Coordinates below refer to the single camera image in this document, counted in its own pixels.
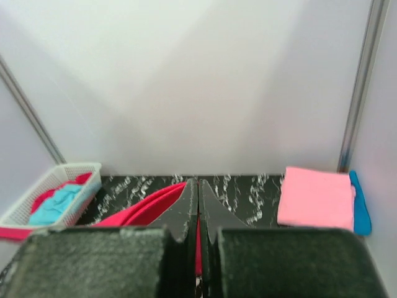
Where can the white plastic laundry basket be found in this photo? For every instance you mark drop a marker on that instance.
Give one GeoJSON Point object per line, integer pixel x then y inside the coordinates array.
{"type": "Point", "coordinates": [18, 215]}

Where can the aluminium corner post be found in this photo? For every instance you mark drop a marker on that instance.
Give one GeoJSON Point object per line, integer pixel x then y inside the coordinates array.
{"type": "Point", "coordinates": [372, 36]}
{"type": "Point", "coordinates": [28, 110]}

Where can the folded pink t-shirt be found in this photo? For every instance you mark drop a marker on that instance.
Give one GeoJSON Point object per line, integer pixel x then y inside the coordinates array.
{"type": "Point", "coordinates": [312, 198]}

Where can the red t-shirt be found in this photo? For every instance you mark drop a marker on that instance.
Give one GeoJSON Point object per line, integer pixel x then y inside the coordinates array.
{"type": "Point", "coordinates": [141, 214]}
{"type": "Point", "coordinates": [79, 180]}

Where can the folded blue t-shirt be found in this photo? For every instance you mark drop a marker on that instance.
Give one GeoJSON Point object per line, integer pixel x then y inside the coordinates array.
{"type": "Point", "coordinates": [362, 221]}

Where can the left aluminium corner post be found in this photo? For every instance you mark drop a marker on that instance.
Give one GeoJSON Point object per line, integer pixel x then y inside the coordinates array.
{"type": "Point", "coordinates": [28, 110]}

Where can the light blue t-shirt in basket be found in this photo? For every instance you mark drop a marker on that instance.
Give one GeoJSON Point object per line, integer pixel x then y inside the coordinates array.
{"type": "Point", "coordinates": [52, 209]}

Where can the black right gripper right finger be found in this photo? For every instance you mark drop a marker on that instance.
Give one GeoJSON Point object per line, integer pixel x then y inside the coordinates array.
{"type": "Point", "coordinates": [239, 261]}

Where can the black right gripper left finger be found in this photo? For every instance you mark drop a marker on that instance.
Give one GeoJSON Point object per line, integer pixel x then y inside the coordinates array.
{"type": "Point", "coordinates": [156, 260]}

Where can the right aluminium corner post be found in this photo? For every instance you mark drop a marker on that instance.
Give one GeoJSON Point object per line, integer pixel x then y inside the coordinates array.
{"type": "Point", "coordinates": [372, 36]}

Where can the red t-shirt in basket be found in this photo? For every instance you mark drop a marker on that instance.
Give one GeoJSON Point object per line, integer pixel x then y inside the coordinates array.
{"type": "Point", "coordinates": [79, 180]}

